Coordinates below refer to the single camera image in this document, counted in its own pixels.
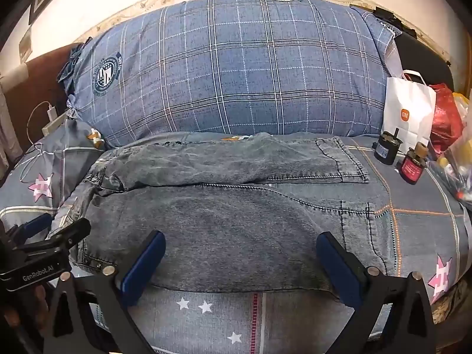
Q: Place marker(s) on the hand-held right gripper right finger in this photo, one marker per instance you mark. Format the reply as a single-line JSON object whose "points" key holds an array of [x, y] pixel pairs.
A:
{"points": [[339, 269]]}

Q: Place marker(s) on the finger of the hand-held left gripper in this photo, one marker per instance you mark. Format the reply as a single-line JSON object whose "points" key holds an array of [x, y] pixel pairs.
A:
{"points": [[37, 223], [73, 230]]}

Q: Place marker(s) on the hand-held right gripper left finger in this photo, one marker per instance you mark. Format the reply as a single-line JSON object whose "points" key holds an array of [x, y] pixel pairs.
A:
{"points": [[143, 265]]}

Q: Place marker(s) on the grey denim pants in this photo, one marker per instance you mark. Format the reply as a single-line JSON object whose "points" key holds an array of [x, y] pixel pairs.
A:
{"points": [[221, 228]]}

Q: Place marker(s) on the person's left hand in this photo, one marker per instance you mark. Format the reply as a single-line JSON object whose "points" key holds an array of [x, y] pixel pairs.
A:
{"points": [[40, 297]]}

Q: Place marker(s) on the white power strip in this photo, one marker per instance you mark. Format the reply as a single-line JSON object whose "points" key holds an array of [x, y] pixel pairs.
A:
{"points": [[53, 127]]}

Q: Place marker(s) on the grey printed bed sheet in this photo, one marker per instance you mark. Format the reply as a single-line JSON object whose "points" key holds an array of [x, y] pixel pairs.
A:
{"points": [[413, 199]]}

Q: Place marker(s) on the white charger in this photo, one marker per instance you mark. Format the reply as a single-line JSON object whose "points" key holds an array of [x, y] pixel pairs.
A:
{"points": [[51, 113]]}

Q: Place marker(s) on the red jar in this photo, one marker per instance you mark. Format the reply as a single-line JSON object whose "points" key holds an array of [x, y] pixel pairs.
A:
{"points": [[411, 171]]}

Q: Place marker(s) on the black jar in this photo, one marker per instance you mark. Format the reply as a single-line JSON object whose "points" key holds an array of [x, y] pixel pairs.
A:
{"points": [[385, 149]]}

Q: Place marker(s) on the brown wooden headboard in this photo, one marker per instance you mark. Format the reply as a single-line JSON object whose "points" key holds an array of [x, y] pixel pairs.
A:
{"points": [[40, 77]]}

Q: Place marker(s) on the clear plastic bag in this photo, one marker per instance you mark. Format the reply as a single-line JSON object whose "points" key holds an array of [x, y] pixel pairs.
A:
{"points": [[457, 169]]}

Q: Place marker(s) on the white paper bag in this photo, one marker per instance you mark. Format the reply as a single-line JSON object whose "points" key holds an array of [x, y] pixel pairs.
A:
{"points": [[405, 110]]}

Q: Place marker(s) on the red plastic bag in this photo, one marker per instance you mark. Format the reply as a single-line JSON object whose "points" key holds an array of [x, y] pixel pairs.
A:
{"points": [[446, 118]]}

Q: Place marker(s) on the yellow plastic bag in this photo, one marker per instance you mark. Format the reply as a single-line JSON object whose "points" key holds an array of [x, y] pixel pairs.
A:
{"points": [[462, 105]]}

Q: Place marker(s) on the blue plaid pillow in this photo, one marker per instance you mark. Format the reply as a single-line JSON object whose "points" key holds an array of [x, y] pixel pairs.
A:
{"points": [[239, 73]]}

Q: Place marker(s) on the black cushion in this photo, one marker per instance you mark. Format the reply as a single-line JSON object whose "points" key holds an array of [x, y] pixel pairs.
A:
{"points": [[424, 55]]}

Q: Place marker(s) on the beige wall switch plate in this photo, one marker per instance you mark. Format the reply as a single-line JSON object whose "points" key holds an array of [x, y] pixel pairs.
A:
{"points": [[25, 42]]}

